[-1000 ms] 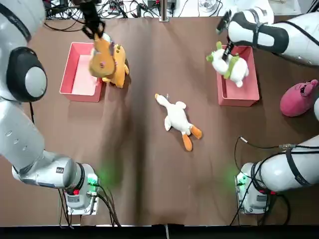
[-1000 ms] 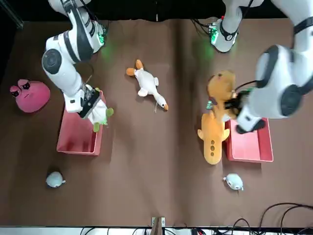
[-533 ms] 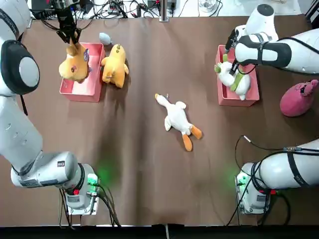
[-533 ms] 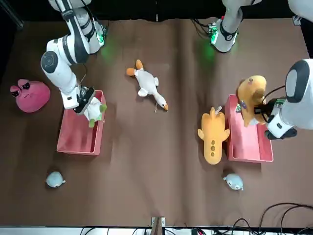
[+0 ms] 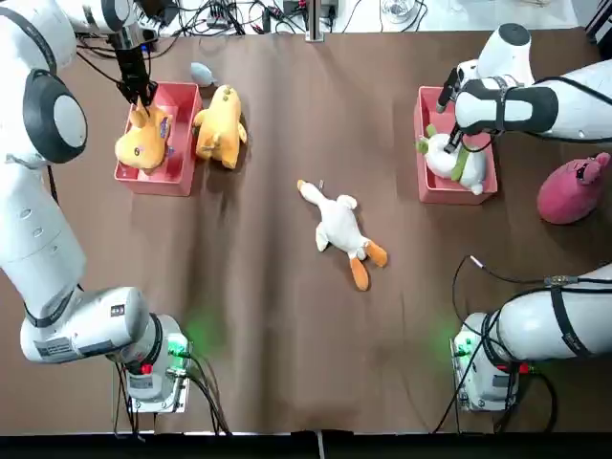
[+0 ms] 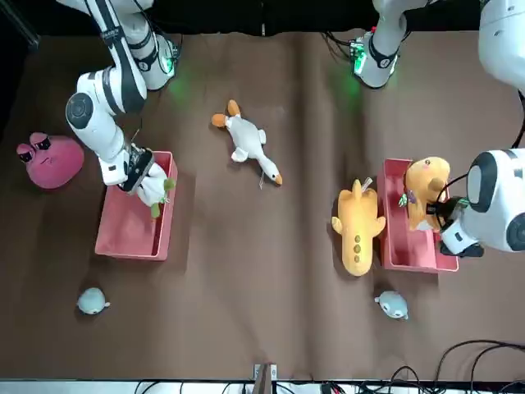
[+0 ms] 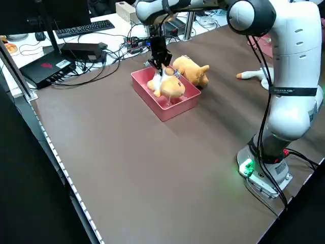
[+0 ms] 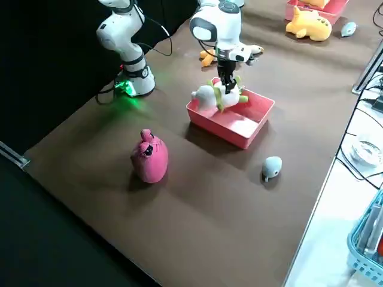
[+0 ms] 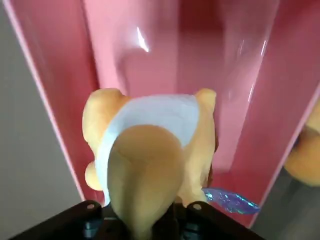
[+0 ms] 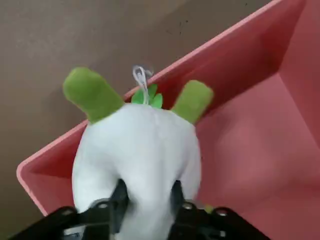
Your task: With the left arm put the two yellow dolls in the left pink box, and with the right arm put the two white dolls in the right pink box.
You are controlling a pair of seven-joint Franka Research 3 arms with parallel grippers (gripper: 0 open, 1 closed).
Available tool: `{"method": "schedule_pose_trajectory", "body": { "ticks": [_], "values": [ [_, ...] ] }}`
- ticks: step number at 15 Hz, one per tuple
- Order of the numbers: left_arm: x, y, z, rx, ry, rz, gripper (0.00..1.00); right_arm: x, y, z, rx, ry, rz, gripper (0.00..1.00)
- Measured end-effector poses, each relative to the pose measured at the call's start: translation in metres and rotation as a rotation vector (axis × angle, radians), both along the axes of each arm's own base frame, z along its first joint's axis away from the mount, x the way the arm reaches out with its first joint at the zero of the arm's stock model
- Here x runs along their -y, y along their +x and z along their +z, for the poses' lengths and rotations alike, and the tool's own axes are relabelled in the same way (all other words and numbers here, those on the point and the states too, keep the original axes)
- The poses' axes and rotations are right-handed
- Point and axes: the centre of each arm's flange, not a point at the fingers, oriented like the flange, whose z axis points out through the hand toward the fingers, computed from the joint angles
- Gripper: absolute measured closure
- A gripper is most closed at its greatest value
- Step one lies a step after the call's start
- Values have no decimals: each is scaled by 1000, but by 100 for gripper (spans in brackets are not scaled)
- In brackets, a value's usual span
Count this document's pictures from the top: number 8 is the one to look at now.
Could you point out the aluminium profile post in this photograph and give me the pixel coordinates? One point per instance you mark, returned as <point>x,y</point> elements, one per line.
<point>366,71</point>

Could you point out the aluminium frame corner post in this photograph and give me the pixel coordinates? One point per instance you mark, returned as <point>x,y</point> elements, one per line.
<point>15,156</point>

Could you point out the pink plastic box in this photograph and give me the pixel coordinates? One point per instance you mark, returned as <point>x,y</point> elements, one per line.
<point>335,12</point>
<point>239,131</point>

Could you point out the yellow doll with white shirt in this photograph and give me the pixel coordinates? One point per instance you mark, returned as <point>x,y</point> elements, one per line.
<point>314,3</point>

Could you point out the yellow dog doll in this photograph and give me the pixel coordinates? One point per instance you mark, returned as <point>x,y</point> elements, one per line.
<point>311,27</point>

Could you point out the blue plastic basket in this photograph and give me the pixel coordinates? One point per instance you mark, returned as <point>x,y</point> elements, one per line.
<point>363,263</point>

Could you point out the white goose doll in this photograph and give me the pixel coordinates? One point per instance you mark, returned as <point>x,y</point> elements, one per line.
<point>252,49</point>

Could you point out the white desk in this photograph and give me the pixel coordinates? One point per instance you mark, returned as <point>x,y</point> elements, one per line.
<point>323,239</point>

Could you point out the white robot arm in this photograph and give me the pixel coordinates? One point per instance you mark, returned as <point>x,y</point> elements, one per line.
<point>230,27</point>

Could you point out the clear glass bowl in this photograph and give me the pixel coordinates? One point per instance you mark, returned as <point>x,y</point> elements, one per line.
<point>366,152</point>

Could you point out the pink pig plush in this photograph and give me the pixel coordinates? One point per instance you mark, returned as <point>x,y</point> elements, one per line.
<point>151,161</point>

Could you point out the small blue-grey plush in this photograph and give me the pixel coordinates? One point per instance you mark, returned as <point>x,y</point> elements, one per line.
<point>349,29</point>
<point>272,166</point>

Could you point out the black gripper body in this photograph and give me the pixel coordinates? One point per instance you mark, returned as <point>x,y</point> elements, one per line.
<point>226,66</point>

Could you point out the white doll with green scarf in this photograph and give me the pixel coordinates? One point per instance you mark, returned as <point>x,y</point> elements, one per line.
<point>206,95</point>

